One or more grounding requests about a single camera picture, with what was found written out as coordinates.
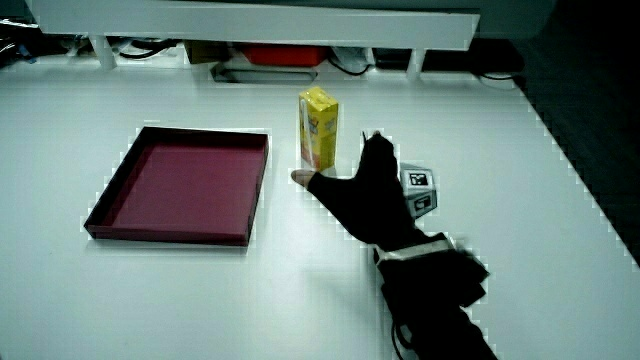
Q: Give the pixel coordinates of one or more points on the person's right hand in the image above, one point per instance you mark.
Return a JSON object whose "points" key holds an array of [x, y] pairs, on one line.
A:
{"points": [[367, 200]]}

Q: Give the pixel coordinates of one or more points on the yellow ice redtea carton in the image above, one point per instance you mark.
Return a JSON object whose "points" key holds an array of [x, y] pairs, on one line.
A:
{"points": [[320, 132]]}

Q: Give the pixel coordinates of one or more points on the white crumpled bag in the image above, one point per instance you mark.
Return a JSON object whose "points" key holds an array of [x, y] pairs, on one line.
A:
{"points": [[352, 57]]}

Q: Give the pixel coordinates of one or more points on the black device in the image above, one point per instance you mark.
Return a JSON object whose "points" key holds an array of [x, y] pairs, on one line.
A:
{"points": [[450, 57]]}

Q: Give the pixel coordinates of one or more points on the red box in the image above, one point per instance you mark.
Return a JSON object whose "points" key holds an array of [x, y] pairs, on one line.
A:
{"points": [[285, 54]]}

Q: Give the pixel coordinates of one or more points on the dark red shallow tray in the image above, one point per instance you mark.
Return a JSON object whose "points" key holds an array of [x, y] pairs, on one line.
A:
{"points": [[187, 187]]}

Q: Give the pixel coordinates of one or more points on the white desk shelf riser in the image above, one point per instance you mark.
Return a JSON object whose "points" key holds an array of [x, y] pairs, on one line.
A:
{"points": [[250, 22]]}

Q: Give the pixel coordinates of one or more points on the brown cardboard box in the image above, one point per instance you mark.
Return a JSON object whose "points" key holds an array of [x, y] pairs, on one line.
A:
{"points": [[205, 51]]}

